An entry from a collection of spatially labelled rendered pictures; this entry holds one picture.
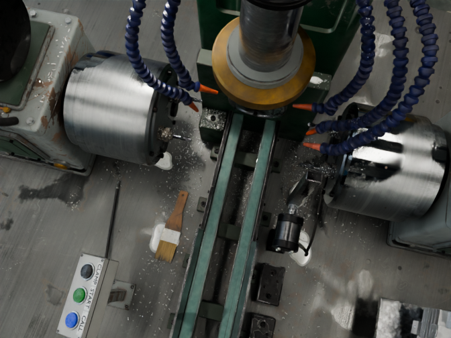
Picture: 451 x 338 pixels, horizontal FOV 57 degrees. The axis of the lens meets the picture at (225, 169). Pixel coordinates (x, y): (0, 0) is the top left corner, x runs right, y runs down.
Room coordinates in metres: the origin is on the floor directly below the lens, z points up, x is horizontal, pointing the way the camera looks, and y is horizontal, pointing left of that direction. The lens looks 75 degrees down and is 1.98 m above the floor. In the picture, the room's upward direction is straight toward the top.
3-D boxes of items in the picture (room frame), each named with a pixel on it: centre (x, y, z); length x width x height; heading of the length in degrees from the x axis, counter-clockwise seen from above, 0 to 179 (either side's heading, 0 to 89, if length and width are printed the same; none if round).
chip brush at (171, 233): (0.16, 0.15, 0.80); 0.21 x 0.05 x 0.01; 164
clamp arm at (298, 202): (0.18, -0.16, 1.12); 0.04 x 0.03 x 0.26; 166
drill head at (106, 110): (0.42, 0.29, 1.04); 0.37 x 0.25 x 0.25; 76
